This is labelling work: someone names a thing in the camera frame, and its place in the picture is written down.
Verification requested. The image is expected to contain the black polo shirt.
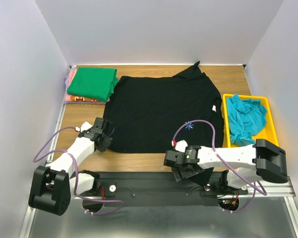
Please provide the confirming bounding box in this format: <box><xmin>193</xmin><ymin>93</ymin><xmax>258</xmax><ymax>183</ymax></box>
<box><xmin>103</xmin><ymin>60</ymin><xmax>225</xmax><ymax>186</ymax></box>

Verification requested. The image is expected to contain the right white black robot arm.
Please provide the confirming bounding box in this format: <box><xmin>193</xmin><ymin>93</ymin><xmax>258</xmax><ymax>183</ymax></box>
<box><xmin>163</xmin><ymin>139</ymin><xmax>288</xmax><ymax>193</ymax></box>

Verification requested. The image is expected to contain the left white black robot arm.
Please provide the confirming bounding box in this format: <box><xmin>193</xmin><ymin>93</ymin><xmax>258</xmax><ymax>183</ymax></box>
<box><xmin>28</xmin><ymin>118</ymin><xmax>114</xmax><ymax>216</ymax></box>

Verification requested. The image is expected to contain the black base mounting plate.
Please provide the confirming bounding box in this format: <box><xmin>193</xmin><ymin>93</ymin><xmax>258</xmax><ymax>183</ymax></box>
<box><xmin>81</xmin><ymin>172</ymin><xmax>247</xmax><ymax>207</ymax></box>

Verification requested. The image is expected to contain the folded orange patterned t shirt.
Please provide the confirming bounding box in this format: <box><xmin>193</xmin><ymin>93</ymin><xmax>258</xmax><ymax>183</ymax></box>
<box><xmin>65</xmin><ymin>94</ymin><xmax>108</xmax><ymax>104</ymax></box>

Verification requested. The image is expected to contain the folded green t shirt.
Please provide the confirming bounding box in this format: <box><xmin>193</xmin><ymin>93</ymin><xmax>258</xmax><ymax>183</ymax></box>
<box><xmin>67</xmin><ymin>67</ymin><xmax>119</xmax><ymax>102</ymax></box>

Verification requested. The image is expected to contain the folded lilac t shirt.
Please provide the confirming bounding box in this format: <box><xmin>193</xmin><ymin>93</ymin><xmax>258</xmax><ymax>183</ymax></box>
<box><xmin>65</xmin><ymin>71</ymin><xmax>72</xmax><ymax>87</ymax></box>

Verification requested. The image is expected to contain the folded pink t shirt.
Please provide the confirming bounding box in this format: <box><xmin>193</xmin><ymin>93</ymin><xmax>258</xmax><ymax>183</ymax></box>
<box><xmin>69</xmin><ymin>69</ymin><xmax>77</xmax><ymax>80</ymax></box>

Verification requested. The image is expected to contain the crumpled teal t shirt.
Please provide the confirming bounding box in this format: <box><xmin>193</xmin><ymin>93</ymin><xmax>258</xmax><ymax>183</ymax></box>
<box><xmin>225</xmin><ymin>94</ymin><xmax>267</xmax><ymax>147</ymax></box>

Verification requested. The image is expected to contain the yellow plastic tray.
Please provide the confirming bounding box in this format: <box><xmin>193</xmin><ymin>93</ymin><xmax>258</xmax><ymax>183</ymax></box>
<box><xmin>222</xmin><ymin>94</ymin><xmax>279</xmax><ymax>147</ymax></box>

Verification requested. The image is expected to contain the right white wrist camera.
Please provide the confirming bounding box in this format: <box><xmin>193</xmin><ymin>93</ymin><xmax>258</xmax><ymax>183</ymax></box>
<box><xmin>171</xmin><ymin>140</ymin><xmax>188</xmax><ymax>153</ymax></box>

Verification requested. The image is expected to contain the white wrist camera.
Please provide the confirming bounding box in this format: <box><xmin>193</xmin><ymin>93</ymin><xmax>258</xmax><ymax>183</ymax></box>
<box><xmin>74</xmin><ymin>121</ymin><xmax>92</xmax><ymax>132</ymax></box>
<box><xmin>171</xmin><ymin>140</ymin><xmax>188</xmax><ymax>153</ymax></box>

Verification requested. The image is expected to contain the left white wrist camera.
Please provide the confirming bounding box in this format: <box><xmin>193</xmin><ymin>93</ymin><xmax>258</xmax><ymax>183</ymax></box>
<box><xmin>74</xmin><ymin>121</ymin><xmax>92</xmax><ymax>132</ymax></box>

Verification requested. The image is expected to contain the aluminium extrusion rail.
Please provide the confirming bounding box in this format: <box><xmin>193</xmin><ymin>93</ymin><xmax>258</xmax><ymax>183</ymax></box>
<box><xmin>31</xmin><ymin>176</ymin><xmax>297</xmax><ymax>199</ymax></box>

